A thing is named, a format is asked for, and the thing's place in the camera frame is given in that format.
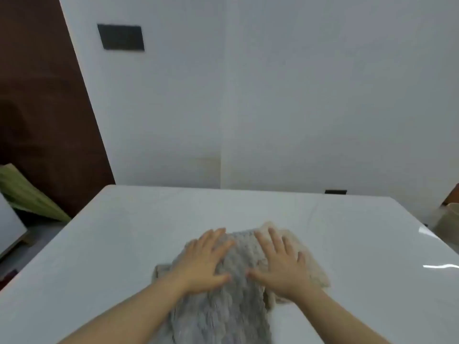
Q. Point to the white cabinet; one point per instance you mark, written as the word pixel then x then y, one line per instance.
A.
pixel 9 229

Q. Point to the person's left forearm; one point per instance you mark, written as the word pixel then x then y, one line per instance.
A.
pixel 136 315

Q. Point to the black wall panel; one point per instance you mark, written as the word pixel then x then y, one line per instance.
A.
pixel 121 37

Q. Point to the beige textured towel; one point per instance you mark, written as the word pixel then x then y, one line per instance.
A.
pixel 315 261

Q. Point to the green folded umbrella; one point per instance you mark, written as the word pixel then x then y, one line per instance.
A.
pixel 25 197

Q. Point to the dark brown wooden door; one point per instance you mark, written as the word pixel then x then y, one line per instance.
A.
pixel 36 103

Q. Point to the grey fluffy towel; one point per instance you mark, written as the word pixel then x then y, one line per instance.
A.
pixel 236 308

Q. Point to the person's right hand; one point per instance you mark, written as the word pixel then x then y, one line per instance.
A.
pixel 287 272

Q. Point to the cream plastic bin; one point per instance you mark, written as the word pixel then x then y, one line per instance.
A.
pixel 448 222

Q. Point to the person's left hand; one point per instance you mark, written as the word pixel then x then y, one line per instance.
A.
pixel 201 265

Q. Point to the white marble table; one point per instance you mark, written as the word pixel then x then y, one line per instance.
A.
pixel 107 247

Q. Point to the black wall socket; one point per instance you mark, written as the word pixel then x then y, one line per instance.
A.
pixel 335 192

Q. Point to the person's right forearm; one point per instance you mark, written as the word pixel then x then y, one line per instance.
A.
pixel 330 318

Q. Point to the brown wooden furniture piece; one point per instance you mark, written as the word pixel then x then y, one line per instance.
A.
pixel 454 195

